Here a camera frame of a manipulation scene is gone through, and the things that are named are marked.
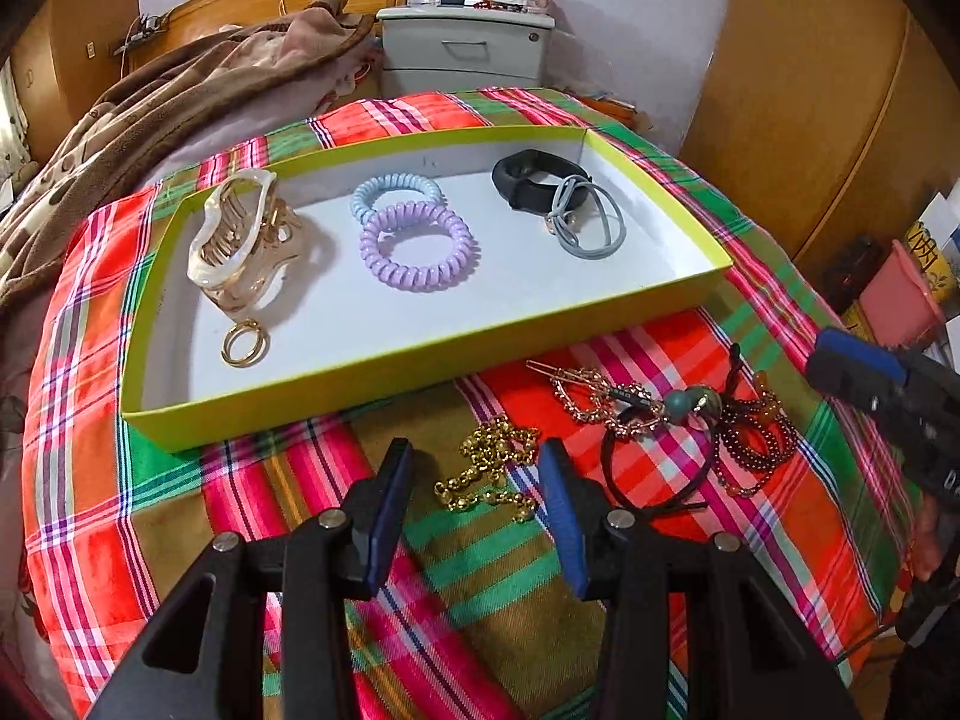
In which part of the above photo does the grey elastic hair tie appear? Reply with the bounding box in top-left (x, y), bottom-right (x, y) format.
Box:
top-left (542, 172), bottom-right (628, 262)

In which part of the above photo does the gold ring bracelet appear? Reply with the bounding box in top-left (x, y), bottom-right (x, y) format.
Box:
top-left (218, 317), bottom-right (271, 369)

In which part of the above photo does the black wrist band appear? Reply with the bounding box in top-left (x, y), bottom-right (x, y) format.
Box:
top-left (491, 149), bottom-right (590, 216)

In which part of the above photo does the purple spiral hair tie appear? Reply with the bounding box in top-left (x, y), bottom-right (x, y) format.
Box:
top-left (358, 200), bottom-right (479, 295)

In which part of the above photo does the translucent white hair claw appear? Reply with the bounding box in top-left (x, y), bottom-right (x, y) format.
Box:
top-left (187, 169), bottom-right (306, 317)

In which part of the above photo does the light blue spiral hair tie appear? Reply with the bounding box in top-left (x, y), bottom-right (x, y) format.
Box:
top-left (350, 170), bottom-right (446, 226)

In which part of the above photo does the person's right hand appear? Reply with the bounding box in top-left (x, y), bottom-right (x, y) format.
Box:
top-left (911, 493), bottom-right (946, 582)

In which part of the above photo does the pink plastic bin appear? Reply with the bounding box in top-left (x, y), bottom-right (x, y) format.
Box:
top-left (859, 241), bottom-right (946, 348)

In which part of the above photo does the black elastic hair band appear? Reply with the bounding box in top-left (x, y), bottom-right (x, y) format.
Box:
top-left (599, 346), bottom-right (743, 520)

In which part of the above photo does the gold rhinestone hair clip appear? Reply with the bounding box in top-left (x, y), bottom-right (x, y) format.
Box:
top-left (526, 359), bottom-right (667, 440)

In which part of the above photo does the wooden wardrobe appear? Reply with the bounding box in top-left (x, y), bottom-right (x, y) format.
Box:
top-left (680, 0), bottom-right (958, 289)

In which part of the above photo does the yellow-green shallow box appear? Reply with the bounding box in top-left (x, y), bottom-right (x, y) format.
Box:
top-left (121, 125), bottom-right (731, 452)

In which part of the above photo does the grey bedside cabinet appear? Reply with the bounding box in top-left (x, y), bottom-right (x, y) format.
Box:
top-left (377, 7), bottom-right (555, 98)

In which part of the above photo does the floral curtain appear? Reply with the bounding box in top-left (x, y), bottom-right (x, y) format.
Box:
top-left (0, 60), bottom-right (31, 181)

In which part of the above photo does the brown patterned blanket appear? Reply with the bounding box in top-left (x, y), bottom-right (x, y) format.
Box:
top-left (2, 0), bottom-right (374, 309)

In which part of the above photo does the dark beaded bracelet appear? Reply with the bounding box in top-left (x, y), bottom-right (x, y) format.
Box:
top-left (707, 369), bottom-right (801, 501)

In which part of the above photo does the gold bead chain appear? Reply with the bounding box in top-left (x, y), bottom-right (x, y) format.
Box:
top-left (433, 414), bottom-right (544, 525)

